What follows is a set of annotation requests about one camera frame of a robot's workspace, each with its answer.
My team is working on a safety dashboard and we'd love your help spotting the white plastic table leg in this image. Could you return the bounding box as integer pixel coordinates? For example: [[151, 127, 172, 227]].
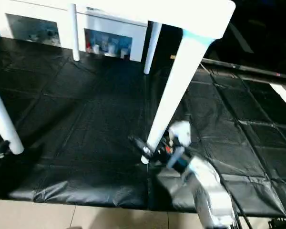
[[141, 28, 215, 166], [69, 4, 81, 62], [0, 75, 25, 155], [143, 21, 162, 75]]

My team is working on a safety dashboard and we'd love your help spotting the black work mat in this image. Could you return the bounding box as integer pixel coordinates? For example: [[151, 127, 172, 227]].
[[0, 36, 286, 218]]

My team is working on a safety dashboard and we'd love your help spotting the red bottle in cabinet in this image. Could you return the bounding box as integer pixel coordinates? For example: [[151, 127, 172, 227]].
[[85, 39, 94, 54]]

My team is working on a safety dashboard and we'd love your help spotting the white glass-door cabinet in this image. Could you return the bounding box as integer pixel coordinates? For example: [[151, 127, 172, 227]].
[[0, 9, 149, 63]]

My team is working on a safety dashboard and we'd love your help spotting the black metal bar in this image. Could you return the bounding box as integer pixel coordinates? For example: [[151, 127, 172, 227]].
[[200, 57, 286, 83]]

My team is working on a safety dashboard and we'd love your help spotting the white flat board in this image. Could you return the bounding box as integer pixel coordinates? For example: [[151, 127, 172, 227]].
[[269, 83, 286, 114]]

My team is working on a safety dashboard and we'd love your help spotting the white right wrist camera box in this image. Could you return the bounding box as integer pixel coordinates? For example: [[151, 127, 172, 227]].
[[167, 120, 193, 146]]

